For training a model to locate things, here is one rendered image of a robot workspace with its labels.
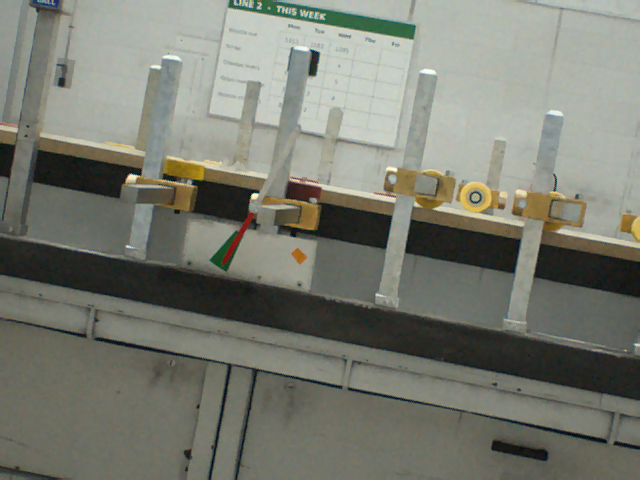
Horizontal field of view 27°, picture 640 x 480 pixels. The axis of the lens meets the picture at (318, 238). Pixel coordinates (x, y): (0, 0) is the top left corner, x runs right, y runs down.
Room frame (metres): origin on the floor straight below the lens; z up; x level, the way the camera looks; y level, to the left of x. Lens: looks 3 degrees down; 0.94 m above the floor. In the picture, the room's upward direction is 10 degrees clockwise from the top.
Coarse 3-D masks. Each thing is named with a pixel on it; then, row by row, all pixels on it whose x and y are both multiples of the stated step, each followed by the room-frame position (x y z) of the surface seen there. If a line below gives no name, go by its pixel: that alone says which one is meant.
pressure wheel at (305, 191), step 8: (296, 184) 2.59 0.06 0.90; (304, 184) 2.59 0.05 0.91; (312, 184) 2.59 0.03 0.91; (288, 192) 2.59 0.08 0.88; (296, 192) 2.59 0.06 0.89; (304, 192) 2.59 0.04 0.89; (312, 192) 2.59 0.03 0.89; (320, 192) 2.61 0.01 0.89; (296, 200) 2.61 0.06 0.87; (304, 200) 2.59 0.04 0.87; (296, 232) 2.62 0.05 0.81
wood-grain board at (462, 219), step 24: (48, 144) 2.76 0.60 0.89; (72, 144) 2.76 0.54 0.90; (96, 144) 3.09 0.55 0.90; (216, 168) 2.78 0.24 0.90; (336, 192) 2.70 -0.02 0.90; (360, 192) 3.39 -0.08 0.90; (432, 216) 2.68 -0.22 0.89; (456, 216) 2.67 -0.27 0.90; (480, 216) 3.02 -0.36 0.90; (552, 240) 2.65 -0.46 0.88; (576, 240) 2.65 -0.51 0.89; (600, 240) 2.70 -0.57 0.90
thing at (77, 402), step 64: (0, 192) 2.83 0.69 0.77; (64, 192) 2.82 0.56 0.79; (256, 192) 2.77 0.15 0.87; (320, 256) 2.76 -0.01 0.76; (384, 256) 2.75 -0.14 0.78; (448, 256) 2.73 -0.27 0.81; (512, 256) 2.72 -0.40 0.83; (576, 256) 2.71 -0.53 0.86; (0, 320) 2.86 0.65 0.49; (576, 320) 2.70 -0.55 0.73; (0, 384) 2.86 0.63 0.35; (64, 384) 2.84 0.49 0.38; (128, 384) 2.83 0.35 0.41; (192, 384) 2.82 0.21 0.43; (256, 384) 2.80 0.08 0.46; (0, 448) 2.86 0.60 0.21; (64, 448) 2.84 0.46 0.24; (128, 448) 2.83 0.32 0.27; (192, 448) 2.79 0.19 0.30; (256, 448) 2.80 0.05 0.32; (320, 448) 2.79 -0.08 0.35; (384, 448) 2.77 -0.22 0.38; (448, 448) 2.76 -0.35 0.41; (512, 448) 2.72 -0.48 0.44; (576, 448) 2.73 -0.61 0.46
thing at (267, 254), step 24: (192, 240) 2.56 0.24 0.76; (216, 240) 2.55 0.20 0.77; (264, 240) 2.54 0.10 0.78; (288, 240) 2.54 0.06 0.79; (192, 264) 2.56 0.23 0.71; (240, 264) 2.55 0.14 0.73; (264, 264) 2.54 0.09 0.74; (288, 264) 2.54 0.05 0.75; (312, 264) 2.53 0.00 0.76; (288, 288) 2.54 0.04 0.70
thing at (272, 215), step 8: (264, 208) 2.21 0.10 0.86; (272, 208) 2.22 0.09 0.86; (280, 208) 2.28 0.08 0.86; (288, 208) 2.37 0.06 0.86; (296, 208) 2.48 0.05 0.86; (264, 216) 2.21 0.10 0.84; (272, 216) 2.21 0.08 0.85; (280, 216) 2.28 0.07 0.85; (288, 216) 2.38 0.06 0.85; (296, 216) 2.50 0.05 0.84; (264, 224) 2.21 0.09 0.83; (272, 224) 2.21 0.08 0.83; (280, 224) 2.30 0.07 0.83
